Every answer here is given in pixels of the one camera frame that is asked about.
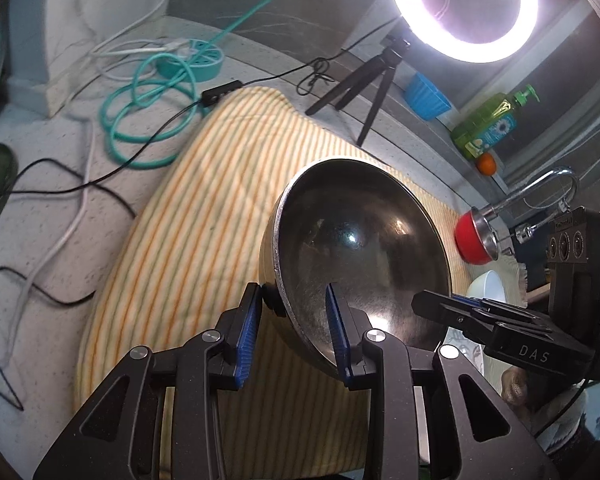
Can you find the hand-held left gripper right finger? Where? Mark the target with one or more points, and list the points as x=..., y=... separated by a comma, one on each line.
x=340, y=345

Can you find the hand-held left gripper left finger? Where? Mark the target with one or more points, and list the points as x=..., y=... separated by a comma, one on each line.
x=247, y=340

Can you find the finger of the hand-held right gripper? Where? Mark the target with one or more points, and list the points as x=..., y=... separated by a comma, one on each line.
x=530, y=350
x=520, y=312

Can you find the large stainless steel bowl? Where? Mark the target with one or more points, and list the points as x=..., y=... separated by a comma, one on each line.
x=360, y=240

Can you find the small white bowl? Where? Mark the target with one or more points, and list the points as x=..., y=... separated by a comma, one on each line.
x=492, y=287

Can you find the red bowl with steel inside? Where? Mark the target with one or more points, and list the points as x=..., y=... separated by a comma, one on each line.
x=467, y=237

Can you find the chrome faucet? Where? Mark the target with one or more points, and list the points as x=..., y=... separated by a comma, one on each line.
x=525, y=192

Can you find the yellow striped cloth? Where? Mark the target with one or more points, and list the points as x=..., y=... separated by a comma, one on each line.
x=205, y=200

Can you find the orange fruit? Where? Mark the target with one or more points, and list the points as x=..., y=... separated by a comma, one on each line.
x=486, y=164

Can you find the green dish soap bottle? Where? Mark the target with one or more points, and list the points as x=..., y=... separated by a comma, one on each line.
x=490, y=127

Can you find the blue ribbed cup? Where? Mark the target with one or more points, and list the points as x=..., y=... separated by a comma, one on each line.
x=425, y=96

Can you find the black mini tripod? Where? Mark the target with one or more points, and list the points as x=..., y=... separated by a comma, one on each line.
x=380, y=90

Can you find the round teal power strip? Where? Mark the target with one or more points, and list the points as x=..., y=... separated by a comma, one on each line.
x=200, y=60

